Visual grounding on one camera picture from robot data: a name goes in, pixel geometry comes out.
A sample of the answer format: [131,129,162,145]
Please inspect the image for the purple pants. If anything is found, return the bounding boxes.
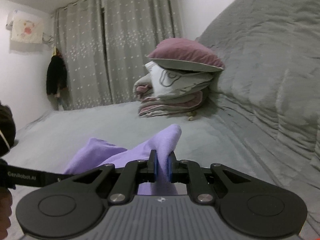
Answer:
[64,124,182,196]

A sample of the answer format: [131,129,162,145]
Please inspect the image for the person's left hand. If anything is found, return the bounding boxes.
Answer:
[0,187,12,240]

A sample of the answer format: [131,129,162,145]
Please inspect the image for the black and beige jacket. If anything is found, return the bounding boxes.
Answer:
[0,104,16,157]

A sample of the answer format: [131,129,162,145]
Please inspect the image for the folded floral quilt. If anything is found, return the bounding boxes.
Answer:
[133,74,208,121]

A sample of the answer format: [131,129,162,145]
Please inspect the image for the white floral pillow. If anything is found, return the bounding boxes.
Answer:
[145,61,223,99]

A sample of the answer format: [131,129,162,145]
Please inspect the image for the black hanging coat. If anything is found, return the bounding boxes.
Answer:
[46,47,67,97]

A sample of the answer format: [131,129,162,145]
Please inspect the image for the pink grey pillow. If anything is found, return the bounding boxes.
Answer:
[148,38,225,73]

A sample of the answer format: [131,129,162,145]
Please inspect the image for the grey dotted curtain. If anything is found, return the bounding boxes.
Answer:
[54,0,181,110]

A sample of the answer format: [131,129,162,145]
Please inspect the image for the grey quilted blanket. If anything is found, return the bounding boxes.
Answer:
[199,0,319,239]

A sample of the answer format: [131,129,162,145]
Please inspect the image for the white wall cloth hanging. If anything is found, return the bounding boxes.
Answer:
[6,10,44,44]

